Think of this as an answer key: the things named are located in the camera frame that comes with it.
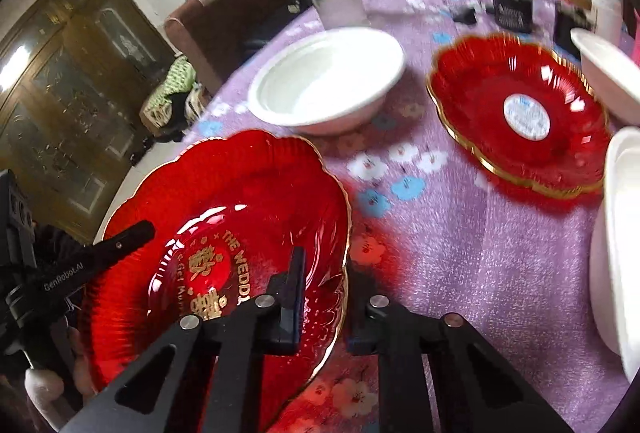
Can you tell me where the brown sofa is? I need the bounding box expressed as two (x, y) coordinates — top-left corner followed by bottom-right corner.
(164, 0), (306, 96)

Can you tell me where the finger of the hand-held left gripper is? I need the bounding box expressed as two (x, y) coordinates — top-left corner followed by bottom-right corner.
(25, 220), (156, 314)

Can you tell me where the wooden glass-door cabinet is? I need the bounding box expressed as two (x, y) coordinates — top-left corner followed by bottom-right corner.
(0, 0), (176, 244)

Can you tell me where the white cup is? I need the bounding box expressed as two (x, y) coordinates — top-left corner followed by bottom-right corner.
(574, 0), (625, 46)

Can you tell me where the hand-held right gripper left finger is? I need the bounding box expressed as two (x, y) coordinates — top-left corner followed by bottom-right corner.
(60, 247), (307, 433)

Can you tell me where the red glass plate gold print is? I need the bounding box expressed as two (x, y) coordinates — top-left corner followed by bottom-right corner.
(80, 129), (352, 433)

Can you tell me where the black jar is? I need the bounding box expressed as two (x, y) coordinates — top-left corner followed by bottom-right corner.
(491, 0), (540, 34)

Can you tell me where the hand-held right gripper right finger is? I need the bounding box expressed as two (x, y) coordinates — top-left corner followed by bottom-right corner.
(347, 263), (575, 433)

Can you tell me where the person's left hand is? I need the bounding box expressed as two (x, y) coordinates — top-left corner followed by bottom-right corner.
(24, 365), (66, 431)

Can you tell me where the red glass plate white sticker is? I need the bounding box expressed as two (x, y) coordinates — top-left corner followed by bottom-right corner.
(426, 32), (612, 200)

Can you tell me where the green checked cloth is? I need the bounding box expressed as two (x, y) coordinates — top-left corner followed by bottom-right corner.
(140, 57), (197, 130)

